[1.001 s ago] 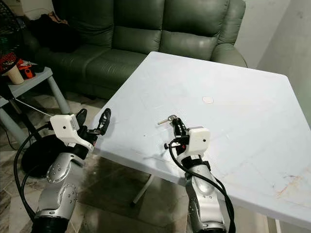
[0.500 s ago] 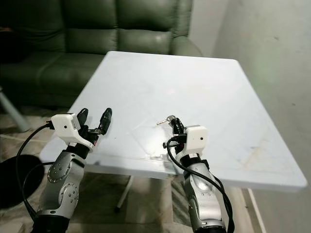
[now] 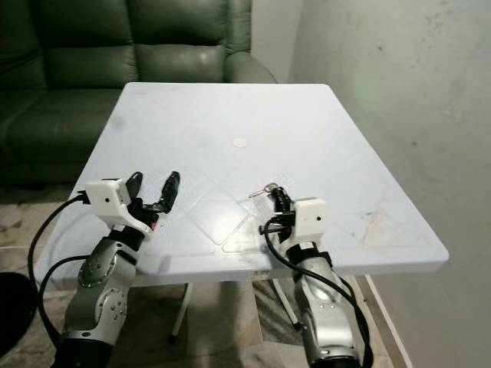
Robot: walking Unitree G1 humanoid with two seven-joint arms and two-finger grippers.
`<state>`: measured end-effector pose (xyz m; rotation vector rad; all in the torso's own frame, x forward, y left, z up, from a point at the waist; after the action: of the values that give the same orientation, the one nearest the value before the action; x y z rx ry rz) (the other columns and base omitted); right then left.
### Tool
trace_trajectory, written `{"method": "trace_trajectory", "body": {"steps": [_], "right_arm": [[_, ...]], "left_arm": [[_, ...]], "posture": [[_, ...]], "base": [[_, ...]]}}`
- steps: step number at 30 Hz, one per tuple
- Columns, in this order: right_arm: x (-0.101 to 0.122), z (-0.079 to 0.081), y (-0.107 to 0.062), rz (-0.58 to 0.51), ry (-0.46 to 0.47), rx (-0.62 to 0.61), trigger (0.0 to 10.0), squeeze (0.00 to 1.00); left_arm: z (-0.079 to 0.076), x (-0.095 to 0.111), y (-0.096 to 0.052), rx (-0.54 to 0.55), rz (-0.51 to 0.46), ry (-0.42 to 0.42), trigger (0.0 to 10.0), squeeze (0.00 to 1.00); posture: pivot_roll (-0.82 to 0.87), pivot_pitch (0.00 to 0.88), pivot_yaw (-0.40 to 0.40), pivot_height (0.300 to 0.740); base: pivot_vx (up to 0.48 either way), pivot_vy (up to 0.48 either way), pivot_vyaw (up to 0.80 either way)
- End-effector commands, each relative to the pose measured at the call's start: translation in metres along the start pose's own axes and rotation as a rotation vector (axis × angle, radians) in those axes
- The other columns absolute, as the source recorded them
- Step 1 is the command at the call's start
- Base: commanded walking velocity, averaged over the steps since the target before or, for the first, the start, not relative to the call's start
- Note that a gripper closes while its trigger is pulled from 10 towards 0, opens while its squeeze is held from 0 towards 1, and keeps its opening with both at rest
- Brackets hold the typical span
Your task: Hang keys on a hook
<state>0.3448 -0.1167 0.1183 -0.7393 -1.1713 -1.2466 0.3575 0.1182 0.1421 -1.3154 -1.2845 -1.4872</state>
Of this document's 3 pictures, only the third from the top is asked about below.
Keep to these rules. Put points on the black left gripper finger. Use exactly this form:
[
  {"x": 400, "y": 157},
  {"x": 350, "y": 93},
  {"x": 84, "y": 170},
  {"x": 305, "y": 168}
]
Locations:
[
  {"x": 135, "y": 184},
  {"x": 170, "y": 188}
]

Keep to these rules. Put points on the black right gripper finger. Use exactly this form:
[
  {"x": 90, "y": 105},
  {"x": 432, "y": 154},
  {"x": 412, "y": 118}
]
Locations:
[
  {"x": 277, "y": 204},
  {"x": 285, "y": 201}
]

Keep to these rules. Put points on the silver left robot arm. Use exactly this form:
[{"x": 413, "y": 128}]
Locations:
[{"x": 103, "y": 284}]

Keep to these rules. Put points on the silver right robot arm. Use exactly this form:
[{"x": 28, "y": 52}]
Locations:
[{"x": 322, "y": 307}]

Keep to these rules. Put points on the white plastic folding table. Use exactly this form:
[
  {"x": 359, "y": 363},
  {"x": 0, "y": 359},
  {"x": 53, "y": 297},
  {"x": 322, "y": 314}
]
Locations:
[{"x": 276, "y": 130}]

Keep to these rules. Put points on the dark green leather sofa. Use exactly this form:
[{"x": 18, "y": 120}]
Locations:
[{"x": 92, "y": 69}]

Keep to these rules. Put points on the black standing fan base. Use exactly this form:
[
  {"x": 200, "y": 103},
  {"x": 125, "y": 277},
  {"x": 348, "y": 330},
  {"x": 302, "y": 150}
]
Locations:
[{"x": 15, "y": 314}]

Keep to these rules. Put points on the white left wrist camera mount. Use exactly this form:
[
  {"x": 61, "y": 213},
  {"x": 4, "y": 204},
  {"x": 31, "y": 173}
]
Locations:
[{"x": 111, "y": 199}]

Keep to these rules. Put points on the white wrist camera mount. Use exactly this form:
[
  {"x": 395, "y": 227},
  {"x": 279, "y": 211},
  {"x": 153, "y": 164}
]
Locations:
[
  {"x": 311, "y": 217},
  {"x": 111, "y": 199}
]

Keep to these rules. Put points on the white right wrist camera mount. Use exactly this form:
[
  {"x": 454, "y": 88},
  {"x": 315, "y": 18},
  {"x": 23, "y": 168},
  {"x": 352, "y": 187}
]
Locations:
[{"x": 311, "y": 217}]

